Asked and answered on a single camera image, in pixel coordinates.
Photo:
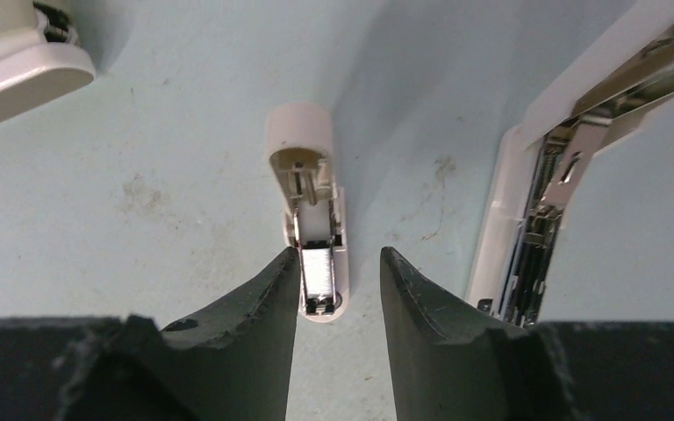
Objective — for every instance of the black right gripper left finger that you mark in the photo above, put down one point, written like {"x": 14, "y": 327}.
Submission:
{"x": 230, "y": 360}

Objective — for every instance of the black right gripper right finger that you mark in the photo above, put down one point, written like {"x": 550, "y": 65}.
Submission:
{"x": 451, "y": 361}

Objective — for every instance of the small grey staple strip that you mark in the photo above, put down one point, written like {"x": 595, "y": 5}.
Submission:
{"x": 318, "y": 275}

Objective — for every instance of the white small stapler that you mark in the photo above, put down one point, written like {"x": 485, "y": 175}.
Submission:
{"x": 300, "y": 154}

